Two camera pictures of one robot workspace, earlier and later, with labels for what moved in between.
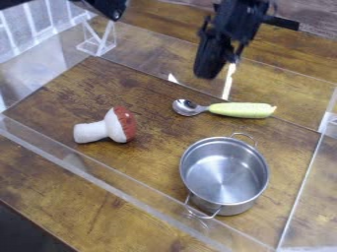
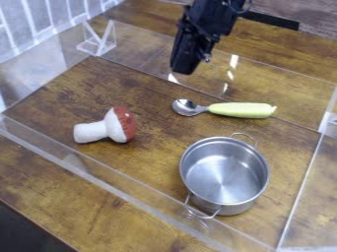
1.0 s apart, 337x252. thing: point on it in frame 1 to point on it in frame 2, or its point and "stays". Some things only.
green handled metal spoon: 186,107 stays
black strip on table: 282,23 stays
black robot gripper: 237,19 to 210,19
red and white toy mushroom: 117,127 stays
